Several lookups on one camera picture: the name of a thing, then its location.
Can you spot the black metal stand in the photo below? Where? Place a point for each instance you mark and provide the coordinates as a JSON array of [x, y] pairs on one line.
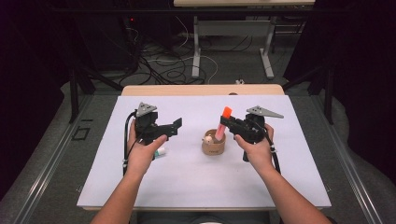
[[328, 93], [74, 93]]

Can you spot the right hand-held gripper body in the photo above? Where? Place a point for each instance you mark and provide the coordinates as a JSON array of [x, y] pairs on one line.
[[252, 129]]

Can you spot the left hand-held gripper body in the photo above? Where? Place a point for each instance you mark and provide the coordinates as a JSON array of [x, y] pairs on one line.
[[146, 124]]

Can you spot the white and green glue stick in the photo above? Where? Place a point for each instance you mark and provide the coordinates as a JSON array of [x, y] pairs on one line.
[[161, 152]]

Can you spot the small beige figure ornament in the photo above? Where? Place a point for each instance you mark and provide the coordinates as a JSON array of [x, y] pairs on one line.
[[208, 140]]

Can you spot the white table mat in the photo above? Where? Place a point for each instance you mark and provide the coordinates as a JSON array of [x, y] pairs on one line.
[[205, 183]]

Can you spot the person's left hand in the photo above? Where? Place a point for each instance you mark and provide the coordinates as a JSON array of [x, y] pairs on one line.
[[140, 158]]

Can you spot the white metal desk frame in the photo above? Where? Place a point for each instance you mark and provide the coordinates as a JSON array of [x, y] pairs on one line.
[[196, 49]]

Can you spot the person's right hand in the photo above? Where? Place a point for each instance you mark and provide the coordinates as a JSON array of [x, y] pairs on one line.
[[260, 155]]

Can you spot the brown round pen holder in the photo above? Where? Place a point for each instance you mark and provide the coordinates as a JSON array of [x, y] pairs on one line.
[[214, 149]]

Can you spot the orange highlighter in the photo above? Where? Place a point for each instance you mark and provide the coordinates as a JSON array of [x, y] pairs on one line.
[[220, 132]]

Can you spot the person's grey clothing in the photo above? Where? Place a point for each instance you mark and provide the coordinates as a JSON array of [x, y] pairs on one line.
[[174, 217]]

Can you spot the dark computer case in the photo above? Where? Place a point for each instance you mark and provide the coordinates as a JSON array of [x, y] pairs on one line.
[[106, 43]]

